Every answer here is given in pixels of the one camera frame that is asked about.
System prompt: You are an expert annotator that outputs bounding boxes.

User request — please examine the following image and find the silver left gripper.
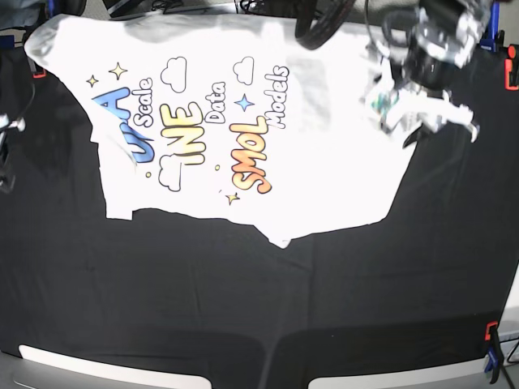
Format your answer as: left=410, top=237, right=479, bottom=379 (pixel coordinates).
left=362, top=86, right=480, bottom=147

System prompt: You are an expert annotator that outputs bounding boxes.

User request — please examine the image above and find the white printed t-shirt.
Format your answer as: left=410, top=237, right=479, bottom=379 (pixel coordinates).
left=24, top=14, right=414, bottom=248

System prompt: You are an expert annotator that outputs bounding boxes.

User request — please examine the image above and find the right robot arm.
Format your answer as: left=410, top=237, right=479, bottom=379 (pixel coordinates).
left=1, top=113, right=26, bottom=194

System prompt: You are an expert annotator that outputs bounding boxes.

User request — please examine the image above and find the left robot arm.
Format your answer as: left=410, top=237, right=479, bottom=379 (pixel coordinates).
left=364, top=1, right=493, bottom=147

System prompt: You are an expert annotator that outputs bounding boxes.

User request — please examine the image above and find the blue clamp far right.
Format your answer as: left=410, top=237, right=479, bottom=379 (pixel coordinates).
left=479, top=1, right=505, bottom=53

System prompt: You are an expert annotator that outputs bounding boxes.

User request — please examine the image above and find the blue clamp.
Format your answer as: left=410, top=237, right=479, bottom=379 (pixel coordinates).
left=484, top=321, right=504, bottom=384
left=479, top=1, right=505, bottom=53

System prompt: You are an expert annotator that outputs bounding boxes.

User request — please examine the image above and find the orange clamp far right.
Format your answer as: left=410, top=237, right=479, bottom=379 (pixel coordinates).
left=504, top=45, right=518, bottom=91

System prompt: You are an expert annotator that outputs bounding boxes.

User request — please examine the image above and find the blue clamp near right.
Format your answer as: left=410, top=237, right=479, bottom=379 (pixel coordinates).
left=484, top=321, right=504, bottom=384

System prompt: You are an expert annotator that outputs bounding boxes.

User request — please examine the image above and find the orange black clamp far left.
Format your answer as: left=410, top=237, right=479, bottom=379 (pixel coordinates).
left=29, top=61, right=47, bottom=79

